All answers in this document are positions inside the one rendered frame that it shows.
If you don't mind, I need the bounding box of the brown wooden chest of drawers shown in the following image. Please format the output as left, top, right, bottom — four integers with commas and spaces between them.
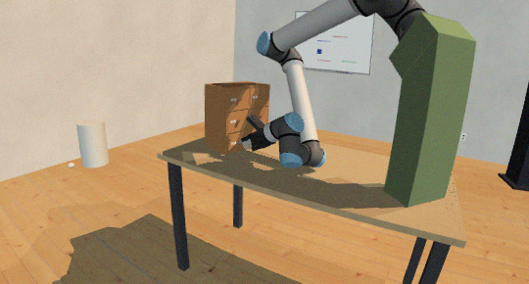
205, 81, 270, 155

